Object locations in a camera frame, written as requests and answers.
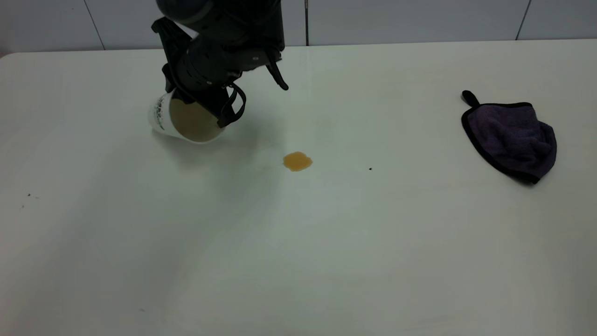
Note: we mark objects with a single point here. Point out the orange liquid spill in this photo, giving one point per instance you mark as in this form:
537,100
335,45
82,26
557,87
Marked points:
297,161

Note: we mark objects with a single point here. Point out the purple cloth with black trim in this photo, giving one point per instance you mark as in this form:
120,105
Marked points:
513,135

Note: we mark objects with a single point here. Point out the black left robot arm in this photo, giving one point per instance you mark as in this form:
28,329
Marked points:
242,18

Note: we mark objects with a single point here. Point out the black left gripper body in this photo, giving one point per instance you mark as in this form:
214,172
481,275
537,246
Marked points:
210,65

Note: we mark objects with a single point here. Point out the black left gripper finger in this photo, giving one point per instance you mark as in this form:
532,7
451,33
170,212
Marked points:
210,105
165,51

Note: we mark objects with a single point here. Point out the white paper coffee cup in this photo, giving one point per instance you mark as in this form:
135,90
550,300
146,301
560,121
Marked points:
193,126

